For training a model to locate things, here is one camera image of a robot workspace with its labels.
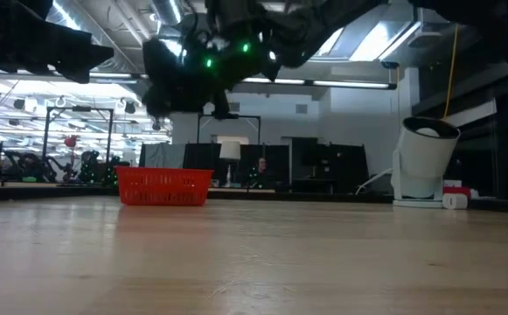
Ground black gantry frame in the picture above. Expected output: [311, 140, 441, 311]
[196, 112, 262, 145]
[41, 104, 115, 161]

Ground red plastic basket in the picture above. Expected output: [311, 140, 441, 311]
[115, 165, 215, 207]

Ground background robot arms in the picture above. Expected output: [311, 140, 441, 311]
[2, 148, 132, 185]

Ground long ceiling light strip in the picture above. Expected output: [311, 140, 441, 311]
[0, 65, 398, 91]

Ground white shade table lamp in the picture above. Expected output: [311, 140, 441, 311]
[218, 140, 242, 188]

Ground yellow hanging cable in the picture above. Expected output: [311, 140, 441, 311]
[442, 19, 461, 120]

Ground silver ventilation duct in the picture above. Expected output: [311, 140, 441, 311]
[150, 0, 185, 26]

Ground white lamp cable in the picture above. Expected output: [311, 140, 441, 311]
[356, 168, 395, 193]

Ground grey partition panel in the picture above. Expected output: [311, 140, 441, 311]
[137, 142, 187, 170]

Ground white spotlight lamp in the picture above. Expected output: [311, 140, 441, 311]
[390, 115, 462, 209]

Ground red box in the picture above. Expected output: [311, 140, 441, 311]
[442, 186, 472, 198]

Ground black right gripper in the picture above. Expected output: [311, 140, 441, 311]
[142, 0, 289, 121]

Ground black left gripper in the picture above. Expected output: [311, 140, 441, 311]
[10, 0, 115, 85]

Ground person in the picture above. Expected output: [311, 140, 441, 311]
[251, 157, 276, 189]

